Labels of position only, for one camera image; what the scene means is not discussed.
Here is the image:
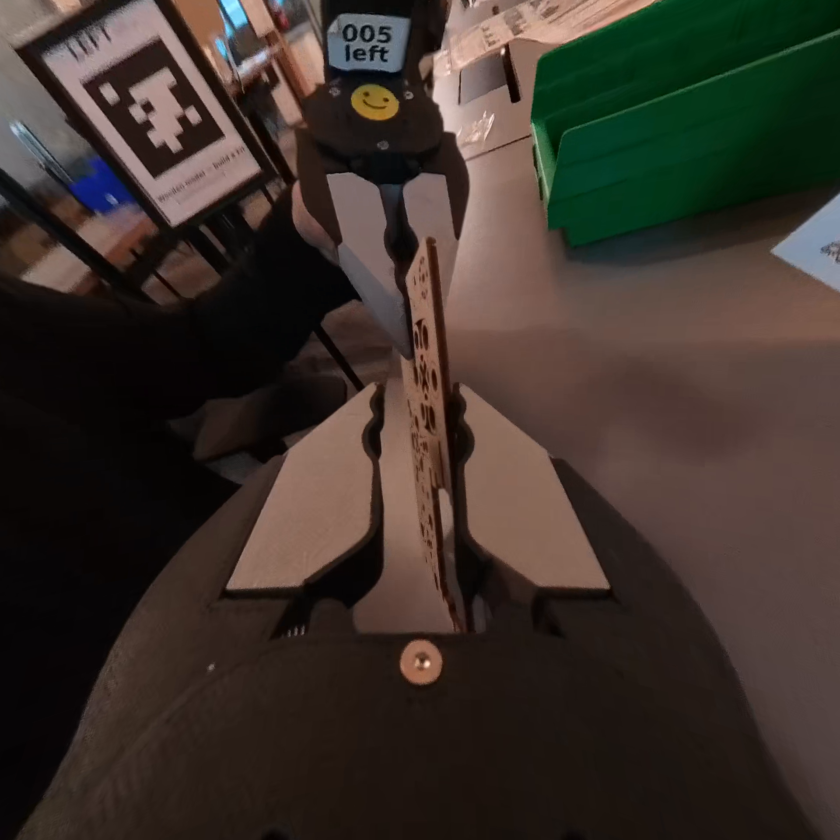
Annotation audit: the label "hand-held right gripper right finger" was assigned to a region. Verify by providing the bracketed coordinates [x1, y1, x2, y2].
[453, 384, 611, 592]

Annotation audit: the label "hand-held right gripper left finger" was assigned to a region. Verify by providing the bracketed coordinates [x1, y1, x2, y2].
[226, 384, 385, 592]

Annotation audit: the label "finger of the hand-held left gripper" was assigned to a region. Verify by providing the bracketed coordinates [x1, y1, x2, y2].
[326, 172, 416, 361]
[402, 174, 460, 311]

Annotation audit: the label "laser-cut wooden parts sheet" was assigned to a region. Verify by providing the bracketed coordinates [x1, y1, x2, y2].
[402, 238, 471, 632]

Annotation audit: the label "person's left hand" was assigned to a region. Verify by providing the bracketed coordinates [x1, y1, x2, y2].
[290, 180, 342, 263]

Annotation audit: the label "clear plastic bag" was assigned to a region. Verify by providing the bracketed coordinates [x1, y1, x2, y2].
[455, 110, 497, 149]

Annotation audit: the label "black cardboard box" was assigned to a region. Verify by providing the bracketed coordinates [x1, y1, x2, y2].
[456, 39, 526, 107]

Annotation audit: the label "black metal sign stand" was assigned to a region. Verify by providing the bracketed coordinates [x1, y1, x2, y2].
[0, 167, 365, 391]

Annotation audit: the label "white printed papers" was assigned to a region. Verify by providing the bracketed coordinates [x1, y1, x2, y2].
[433, 0, 660, 76]

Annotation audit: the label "framed marker sign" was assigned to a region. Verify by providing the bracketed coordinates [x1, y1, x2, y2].
[16, 0, 278, 228]

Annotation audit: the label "person's dark clothing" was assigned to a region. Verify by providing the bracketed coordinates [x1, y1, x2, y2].
[0, 367, 263, 840]

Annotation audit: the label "green plastic bin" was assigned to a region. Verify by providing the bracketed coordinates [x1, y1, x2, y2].
[530, 0, 840, 248]

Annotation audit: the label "blue plastic crate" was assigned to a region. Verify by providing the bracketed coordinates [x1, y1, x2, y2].
[67, 157, 140, 215]

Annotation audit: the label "white printed card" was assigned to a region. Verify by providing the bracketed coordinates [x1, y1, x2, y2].
[771, 196, 840, 294]

